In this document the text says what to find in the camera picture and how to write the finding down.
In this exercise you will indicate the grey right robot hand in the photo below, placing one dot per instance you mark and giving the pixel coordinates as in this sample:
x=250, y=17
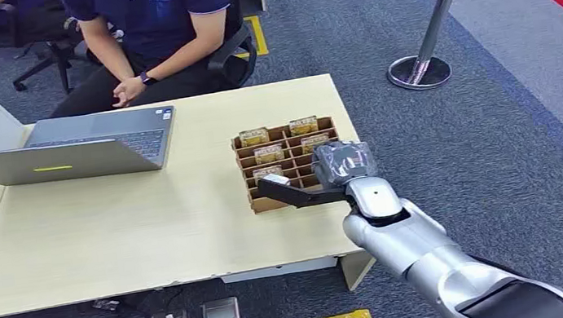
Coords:
x=342, y=163

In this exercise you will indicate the person's left hand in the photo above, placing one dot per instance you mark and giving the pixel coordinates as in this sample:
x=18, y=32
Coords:
x=133, y=87

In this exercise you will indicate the person's right hand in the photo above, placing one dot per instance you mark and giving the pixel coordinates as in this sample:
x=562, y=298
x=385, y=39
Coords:
x=117, y=99

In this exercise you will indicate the person's left forearm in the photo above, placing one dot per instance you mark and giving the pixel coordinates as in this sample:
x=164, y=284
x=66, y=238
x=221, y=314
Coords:
x=181, y=56

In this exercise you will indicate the person's right forearm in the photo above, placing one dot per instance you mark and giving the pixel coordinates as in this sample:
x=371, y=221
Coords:
x=111, y=60

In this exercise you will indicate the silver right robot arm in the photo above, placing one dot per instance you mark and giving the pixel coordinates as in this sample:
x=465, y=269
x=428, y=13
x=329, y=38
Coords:
x=424, y=253

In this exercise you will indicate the gold patterned card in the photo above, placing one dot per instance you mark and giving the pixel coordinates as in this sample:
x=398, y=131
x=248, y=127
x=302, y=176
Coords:
x=269, y=154
x=254, y=137
x=303, y=126
x=312, y=142
x=266, y=172

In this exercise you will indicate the person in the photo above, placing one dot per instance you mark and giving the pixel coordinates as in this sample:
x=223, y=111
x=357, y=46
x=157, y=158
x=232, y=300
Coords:
x=160, y=21

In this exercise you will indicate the brown cardboard card holder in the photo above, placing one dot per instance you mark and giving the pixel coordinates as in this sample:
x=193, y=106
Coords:
x=260, y=204

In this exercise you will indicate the dark wristwatch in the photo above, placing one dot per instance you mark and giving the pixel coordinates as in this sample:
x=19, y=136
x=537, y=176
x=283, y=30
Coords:
x=146, y=78

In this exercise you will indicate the grey open laptop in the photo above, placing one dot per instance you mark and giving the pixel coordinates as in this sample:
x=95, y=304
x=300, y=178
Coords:
x=94, y=144

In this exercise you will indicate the black office chair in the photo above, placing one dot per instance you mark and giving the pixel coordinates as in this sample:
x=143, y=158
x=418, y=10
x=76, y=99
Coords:
x=41, y=31
x=234, y=49

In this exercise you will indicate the beige desk leg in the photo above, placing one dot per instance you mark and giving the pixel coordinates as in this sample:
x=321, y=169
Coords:
x=357, y=269

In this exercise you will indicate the closed metal floor socket box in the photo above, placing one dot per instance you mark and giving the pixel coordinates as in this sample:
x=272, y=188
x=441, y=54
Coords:
x=221, y=314

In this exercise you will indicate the chrome stanchion post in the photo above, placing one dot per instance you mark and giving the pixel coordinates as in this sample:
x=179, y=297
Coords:
x=425, y=51

